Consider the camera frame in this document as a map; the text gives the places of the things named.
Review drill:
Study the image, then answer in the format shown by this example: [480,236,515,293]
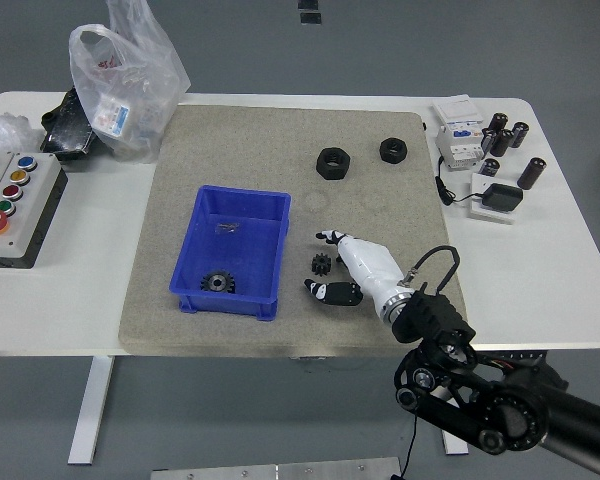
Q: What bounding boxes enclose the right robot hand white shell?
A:
[303,228,407,310]

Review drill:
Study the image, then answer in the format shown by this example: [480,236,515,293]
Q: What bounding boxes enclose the small black gear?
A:
[310,252,335,278]

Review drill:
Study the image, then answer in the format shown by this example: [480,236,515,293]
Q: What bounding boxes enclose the blue plastic box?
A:
[168,184,292,321]

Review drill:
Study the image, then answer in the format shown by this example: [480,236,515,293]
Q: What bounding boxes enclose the large black gear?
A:
[199,269,239,295]

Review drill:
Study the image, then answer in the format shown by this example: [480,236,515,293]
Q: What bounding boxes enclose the large black hex nut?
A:
[314,146,352,180]

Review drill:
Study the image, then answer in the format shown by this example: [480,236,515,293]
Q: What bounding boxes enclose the small black hex nut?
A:
[378,137,410,165]

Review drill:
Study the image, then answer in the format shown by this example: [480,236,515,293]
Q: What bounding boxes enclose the grey push-button control box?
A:
[0,152,70,270]

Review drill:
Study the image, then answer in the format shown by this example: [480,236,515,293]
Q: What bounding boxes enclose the white square plate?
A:
[467,173,524,225]

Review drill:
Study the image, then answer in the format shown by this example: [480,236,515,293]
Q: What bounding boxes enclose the black power adapter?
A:
[481,183,525,211]

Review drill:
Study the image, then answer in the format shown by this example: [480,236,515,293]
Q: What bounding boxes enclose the grey-brown mat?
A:
[118,103,471,359]

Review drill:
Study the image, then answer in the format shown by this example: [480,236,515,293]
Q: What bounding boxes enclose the white circuit breaker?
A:
[431,94,486,172]

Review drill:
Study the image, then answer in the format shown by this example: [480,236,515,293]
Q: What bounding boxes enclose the white table leg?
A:
[439,429,470,456]
[67,355,116,465]

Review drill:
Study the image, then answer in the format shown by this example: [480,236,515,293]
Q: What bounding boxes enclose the white blue printed carton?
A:
[92,97,134,139]

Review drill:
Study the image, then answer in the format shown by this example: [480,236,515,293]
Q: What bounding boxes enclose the clear plastic bag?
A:
[68,0,192,165]

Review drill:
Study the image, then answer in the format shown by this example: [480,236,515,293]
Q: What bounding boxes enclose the black glossy case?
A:
[39,87,101,162]

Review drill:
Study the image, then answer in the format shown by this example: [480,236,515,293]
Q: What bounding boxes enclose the crumpled clear plastic wrap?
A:
[0,112,34,154]

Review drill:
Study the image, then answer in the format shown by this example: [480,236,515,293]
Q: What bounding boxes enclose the black adapter cord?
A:
[434,155,484,206]

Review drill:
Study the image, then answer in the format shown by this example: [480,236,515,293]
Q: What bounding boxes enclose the black floor cable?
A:
[398,413,422,479]

